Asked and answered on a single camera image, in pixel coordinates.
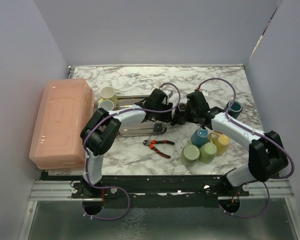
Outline silver metal tray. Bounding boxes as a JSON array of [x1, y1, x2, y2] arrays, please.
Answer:
[[115, 95, 168, 137]]

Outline salmon pink mug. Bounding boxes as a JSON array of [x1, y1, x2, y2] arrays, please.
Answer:
[[98, 99, 115, 112]]

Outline green tilted mug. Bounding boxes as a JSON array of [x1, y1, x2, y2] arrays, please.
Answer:
[[199, 141, 217, 164]]

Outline orange black pliers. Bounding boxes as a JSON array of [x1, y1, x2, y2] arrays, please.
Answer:
[[142, 139, 175, 159]]

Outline blue mug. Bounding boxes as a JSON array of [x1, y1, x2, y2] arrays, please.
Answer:
[[190, 128, 209, 149]]

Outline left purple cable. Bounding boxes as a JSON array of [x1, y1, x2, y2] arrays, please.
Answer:
[[82, 82, 182, 221]]

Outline black glossy mug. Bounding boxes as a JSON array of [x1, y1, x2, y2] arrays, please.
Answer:
[[170, 103, 187, 126]]

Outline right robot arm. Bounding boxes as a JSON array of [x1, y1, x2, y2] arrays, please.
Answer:
[[171, 91, 289, 196]]

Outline pink plastic storage box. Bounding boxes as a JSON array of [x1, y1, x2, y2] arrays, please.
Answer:
[[29, 78, 95, 170]]

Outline aluminium frame rail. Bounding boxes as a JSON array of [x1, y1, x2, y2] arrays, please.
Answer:
[[29, 180, 77, 202]]

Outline yellow-green faceted mug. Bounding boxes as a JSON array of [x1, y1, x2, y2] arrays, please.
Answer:
[[98, 86, 118, 106]]

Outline dark teal mug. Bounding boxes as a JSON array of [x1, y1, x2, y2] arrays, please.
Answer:
[[228, 101, 243, 119]]

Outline pale green upright mug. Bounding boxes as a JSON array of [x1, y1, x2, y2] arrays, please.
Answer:
[[181, 144, 200, 165]]

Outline purple cable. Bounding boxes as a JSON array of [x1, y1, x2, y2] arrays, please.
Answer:
[[82, 82, 182, 221], [194, 77, 296, 218]]

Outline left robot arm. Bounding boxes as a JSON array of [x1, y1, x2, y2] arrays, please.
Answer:
[[80, 88, 176, 198]]

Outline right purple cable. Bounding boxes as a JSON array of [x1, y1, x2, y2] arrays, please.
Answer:
[[194, 77, 296, 218]]

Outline yellow mug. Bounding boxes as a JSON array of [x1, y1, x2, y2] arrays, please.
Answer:
[[209, 132, 230, 156]]

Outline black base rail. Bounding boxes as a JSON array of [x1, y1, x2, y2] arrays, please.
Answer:
[[39, 171, 278, 208]]

